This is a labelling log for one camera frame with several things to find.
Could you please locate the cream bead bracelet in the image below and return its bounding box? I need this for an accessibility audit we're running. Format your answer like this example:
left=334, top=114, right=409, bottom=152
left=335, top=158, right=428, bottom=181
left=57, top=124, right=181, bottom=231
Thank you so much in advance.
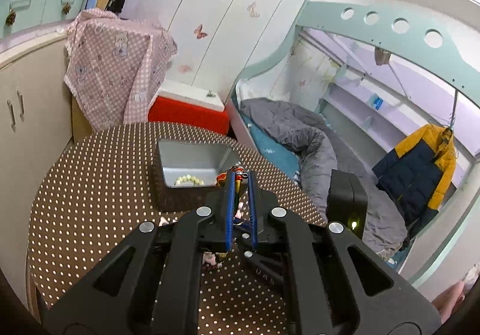
left=173, top=174, right=206, bottom=187

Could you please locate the pile of mixed jewelry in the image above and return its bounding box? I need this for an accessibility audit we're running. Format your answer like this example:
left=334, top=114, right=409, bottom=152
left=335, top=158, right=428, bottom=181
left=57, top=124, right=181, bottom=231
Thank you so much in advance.
left=155, top=163, right=248, bottom=270

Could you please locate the person's right hand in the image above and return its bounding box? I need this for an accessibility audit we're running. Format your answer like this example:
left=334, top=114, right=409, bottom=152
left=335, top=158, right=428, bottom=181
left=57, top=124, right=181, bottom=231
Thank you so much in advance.
left=431, top=281, right=465, bottom=324

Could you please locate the grey duvet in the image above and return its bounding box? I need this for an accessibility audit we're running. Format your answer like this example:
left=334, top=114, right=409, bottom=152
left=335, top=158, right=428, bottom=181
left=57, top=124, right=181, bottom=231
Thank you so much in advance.
left=239, top=98, right=408, bottom=261

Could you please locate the teal bed sheet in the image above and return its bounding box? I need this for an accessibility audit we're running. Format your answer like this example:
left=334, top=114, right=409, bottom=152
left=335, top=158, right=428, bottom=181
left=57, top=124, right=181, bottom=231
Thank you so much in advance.
left=241, top=114, right=300, bottom=184

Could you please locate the yellow navy puffer jacket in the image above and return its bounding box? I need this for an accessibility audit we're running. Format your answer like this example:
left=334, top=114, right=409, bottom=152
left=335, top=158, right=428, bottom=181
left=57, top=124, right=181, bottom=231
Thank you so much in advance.
left=373, top=124, right=456, bottom=241

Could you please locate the black metal tin box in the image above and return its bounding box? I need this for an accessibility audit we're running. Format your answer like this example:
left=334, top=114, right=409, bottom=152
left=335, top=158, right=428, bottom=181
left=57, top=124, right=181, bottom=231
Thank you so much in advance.
left=150, top=139, right=240, bottom=213

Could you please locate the red storage box white lid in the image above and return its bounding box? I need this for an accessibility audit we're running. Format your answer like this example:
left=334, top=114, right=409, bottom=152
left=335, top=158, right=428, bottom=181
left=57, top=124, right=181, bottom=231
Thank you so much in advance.
left=148, top=80, right=230, bottom=135

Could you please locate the beige low cabinet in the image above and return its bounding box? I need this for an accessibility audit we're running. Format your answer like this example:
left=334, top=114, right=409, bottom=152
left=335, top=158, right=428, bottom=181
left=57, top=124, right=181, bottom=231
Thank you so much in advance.
left=1, top=32, right=72, bottom=303

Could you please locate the pink checkered bear cloth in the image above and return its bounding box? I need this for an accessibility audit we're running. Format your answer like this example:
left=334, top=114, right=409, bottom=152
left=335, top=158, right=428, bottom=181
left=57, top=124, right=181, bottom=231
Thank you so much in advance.
left=64, top=8, right=177, bottom=132

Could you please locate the white wardrobe with butterflies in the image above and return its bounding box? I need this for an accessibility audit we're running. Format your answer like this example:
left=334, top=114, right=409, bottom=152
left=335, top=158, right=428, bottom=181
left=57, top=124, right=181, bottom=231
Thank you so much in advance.
left=123, top=0, right=331, bottom=103

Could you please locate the teal bunk bed frame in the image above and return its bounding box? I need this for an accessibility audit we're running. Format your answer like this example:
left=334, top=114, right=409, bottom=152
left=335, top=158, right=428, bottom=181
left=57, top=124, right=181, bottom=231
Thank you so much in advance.
left=237, top=1, right=479, bottom=288

